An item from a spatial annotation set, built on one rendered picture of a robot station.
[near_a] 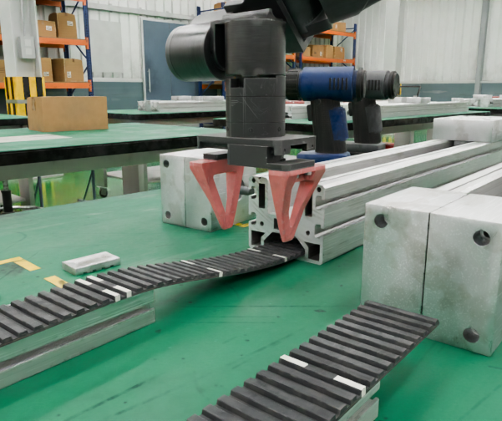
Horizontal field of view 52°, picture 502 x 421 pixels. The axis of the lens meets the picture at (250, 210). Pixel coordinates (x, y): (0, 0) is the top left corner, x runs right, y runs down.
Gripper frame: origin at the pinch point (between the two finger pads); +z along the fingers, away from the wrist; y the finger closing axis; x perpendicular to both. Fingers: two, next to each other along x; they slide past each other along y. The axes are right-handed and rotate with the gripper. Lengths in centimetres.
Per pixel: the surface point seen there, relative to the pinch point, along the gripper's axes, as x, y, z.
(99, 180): -231, 366, 63
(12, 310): 24.5, 1.2, 0.9
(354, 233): -11.8, -4.9, 2.5
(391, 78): -61, 14, -16
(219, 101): -314, 293, -6
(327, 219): -5.6, -4.9, -0.4
